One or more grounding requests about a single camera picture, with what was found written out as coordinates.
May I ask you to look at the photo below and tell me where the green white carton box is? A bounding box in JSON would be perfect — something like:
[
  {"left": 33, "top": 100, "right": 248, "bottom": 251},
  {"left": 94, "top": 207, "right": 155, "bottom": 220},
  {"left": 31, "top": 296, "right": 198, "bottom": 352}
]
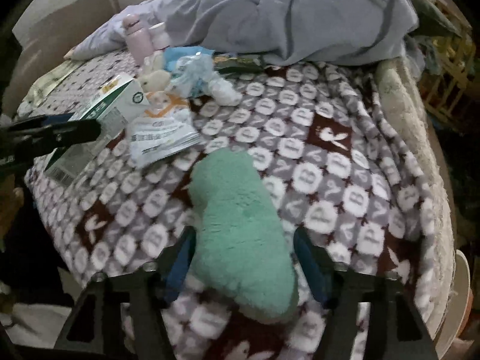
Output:
[{"left": 44, "top": 72, "right": 150, "bottom": 187}]

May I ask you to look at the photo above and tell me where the blue white snack wrapper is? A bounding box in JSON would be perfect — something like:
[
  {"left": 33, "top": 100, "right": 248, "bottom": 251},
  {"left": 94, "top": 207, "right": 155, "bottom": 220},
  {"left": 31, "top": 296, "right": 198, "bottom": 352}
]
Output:
[{"left": 127, "top": 91, "right": 200, "bottom": 169}]

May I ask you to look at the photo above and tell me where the green plush slipper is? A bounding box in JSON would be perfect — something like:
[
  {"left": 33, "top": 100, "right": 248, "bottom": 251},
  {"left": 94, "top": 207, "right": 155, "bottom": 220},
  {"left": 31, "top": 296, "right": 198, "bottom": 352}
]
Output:
[{"left": 188, "top": 148, "right": 299, "bottom": 323}]

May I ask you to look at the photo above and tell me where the white blue plastic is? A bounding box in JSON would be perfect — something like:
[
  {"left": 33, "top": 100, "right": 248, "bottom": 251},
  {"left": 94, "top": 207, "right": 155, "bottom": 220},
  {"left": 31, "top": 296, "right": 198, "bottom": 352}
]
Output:
[{"left": 163, "top": 46, "right": 242, "bottom": 107}]

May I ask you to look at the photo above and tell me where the dark green snack packet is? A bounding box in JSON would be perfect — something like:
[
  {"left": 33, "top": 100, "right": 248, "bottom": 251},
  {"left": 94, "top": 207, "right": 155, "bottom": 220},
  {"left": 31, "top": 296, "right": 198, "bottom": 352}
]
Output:
[{"left": 213, "top": 55, "right": 264, "bottom": 75}]

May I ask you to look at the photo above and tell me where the white trash bucket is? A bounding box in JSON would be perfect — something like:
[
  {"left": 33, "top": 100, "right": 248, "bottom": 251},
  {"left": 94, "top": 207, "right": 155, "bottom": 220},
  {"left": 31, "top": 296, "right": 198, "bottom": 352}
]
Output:
[{"left": 435, "top": 250, "right": 473, "bottom": 359}]

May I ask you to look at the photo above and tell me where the person's left hand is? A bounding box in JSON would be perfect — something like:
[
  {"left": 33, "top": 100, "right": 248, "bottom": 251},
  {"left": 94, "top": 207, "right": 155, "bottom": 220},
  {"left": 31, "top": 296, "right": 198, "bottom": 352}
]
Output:
[{"left": 0, "top": 184, "right": 24, "bottom": 236}]

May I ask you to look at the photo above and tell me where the green plaid cloth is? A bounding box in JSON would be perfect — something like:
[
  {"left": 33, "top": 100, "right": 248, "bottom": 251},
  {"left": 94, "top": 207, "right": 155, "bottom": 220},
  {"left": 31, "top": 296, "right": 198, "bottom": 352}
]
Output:
[{"left": 23, "top": 60, "right": 83, "bottom": 107}]

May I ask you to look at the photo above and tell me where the pink thermos bottle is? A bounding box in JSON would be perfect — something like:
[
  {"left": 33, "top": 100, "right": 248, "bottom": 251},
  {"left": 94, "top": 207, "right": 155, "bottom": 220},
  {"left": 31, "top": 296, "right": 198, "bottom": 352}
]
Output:
[{"left": 122, "top": 14, "right": 155, "bottom": 66}]

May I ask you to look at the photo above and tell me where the patterned fleece blanket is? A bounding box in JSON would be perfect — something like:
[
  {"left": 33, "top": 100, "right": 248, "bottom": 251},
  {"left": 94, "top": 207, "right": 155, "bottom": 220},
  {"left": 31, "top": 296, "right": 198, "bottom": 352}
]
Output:
[{"left": 26, "top": 63, "right": 435, "bottom": 359}]

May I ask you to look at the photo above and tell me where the white pink-label bottle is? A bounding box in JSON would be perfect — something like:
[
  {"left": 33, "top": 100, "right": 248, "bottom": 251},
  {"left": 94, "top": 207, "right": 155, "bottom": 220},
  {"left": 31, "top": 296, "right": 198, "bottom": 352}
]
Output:
[{"left": 148, "top": 22, "right": 171, "bottom": 50}]

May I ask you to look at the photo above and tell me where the cream quilted mattress pad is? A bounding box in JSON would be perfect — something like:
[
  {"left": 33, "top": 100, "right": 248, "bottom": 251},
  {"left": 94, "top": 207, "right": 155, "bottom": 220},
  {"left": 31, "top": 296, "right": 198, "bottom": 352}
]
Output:
[{"left": 374, "top": 57, "right": 455, "bottom": 337}]

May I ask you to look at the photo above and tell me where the wooden baby crib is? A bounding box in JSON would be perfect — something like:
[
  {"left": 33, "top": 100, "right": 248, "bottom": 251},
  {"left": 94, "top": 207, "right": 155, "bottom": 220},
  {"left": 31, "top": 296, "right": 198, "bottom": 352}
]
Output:
[{"left": 418, "top": 0, "right": 476, "bottom": 123}]

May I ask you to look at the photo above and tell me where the lavender blue duvet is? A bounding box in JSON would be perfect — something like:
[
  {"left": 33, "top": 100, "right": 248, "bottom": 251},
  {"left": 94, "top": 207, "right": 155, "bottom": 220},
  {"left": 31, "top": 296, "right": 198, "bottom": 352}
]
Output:
[{"left": 69, "top": 0, "right": 418, "bottom": 66}]

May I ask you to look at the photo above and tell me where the grey green pillow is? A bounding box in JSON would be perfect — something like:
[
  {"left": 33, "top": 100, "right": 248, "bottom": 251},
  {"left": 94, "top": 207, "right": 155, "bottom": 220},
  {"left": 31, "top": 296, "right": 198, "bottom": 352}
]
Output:
[{"left": 409, "top": 0, "right": 461, "bottom": 37}]

